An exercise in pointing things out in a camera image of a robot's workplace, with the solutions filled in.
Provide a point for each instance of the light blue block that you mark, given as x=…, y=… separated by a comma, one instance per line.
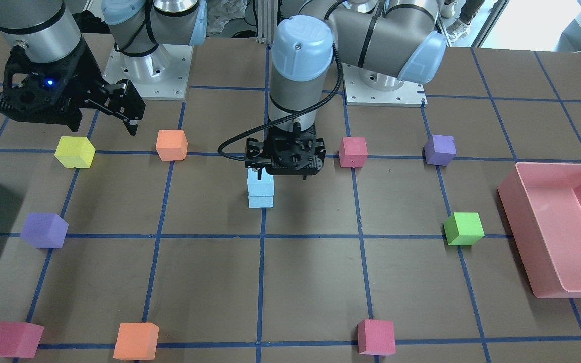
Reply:
x=261, y=201
x=259, y=182

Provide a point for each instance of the yellow block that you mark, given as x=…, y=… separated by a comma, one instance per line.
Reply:
x=75, y=152

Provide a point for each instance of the orange block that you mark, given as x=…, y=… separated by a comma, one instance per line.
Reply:
x=171, y=145
x=136, y=341

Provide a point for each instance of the purple block near bin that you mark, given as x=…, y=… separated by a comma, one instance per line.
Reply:
x=44, y=230

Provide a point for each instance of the purple far block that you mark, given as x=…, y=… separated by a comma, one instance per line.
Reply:
x=440, y=150

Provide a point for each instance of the green block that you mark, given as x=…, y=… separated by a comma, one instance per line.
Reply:
x=463, y=229

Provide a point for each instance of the pink block near bin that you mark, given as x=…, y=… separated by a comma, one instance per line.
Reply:
x=19, y=339

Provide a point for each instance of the pink plastic bin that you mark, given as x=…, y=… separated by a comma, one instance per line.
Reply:
x=542, y=202

